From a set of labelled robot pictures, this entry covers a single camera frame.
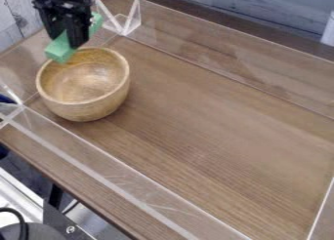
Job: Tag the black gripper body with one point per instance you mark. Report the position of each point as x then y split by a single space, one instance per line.
63 6

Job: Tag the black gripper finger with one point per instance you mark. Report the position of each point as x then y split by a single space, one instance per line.
53 22
78 25

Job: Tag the green rectangular block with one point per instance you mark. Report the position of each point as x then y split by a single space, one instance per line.
59 50

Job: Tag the brown wooden bowl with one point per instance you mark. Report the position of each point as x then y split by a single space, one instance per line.
87 88

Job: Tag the black table leg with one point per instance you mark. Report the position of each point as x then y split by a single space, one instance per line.
55 196

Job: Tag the clear acrylic barrier wall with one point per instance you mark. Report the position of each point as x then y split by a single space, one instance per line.
218 153

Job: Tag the black metal bracket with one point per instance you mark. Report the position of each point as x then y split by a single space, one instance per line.
66 227

